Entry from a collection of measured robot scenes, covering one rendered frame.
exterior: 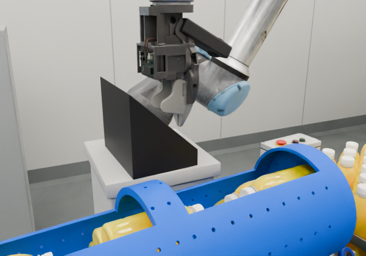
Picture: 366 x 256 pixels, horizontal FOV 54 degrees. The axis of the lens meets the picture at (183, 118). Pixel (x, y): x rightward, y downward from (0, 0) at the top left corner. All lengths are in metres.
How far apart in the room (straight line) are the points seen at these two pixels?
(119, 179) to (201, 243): 0.35
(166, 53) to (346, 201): 0.52
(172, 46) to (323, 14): 4.04
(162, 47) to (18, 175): 1.69
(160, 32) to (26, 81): 2.76
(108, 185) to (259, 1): 0.59
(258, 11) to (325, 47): 3.72
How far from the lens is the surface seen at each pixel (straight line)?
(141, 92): 0.98
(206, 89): 0.94
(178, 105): 0.62
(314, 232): 0.82
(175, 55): 0.59
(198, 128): 3.84
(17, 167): 2.15
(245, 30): 0.95
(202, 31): 0.63
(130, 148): 0.89
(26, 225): 2.31
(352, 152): 1.31
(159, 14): 0.59
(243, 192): 0.83
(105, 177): 0.94
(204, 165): 0.99
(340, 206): 0.87
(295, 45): 4.34
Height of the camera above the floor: 1.56
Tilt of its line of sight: 18 degrees down
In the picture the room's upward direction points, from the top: straight up
